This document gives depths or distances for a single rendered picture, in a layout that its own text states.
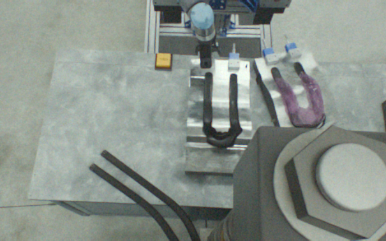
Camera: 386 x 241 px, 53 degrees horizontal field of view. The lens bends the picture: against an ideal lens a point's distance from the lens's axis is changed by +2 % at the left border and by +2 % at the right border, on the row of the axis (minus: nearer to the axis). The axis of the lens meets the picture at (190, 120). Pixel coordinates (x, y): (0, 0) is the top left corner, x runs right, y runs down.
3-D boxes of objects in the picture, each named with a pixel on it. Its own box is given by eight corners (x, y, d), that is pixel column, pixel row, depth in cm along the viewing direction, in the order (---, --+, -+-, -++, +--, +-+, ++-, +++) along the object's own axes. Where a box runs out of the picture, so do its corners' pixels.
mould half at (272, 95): (252, 64, 178) (256, 52, 167) (305, 52, 181) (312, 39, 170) (288, 166, 161) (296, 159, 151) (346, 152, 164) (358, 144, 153)
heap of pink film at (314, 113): (270, 79, 169) (274, 71, 161) (308, 70, 171) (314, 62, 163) (289, 132, 160) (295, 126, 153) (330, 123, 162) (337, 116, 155)
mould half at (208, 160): (190, 68, 176) (191, 53, 164) (245, 71, 176) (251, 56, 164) (184, 174, 159) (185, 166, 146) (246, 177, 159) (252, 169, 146)
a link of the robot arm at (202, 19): (204, -5, 129) (217, 14, 127) (207, 11, 140) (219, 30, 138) (184, 7, 129) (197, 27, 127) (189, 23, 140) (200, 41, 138)
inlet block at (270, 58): (256, 43, 178) (259, 37, 173) (267, 41, 179) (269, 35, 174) (265, 67, 174) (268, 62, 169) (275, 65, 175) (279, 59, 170)
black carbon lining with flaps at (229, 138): (203, 73, 168) (204, 63, 159) (239, 75, 168) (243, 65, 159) (200, 148, 156) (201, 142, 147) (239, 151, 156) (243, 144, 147)
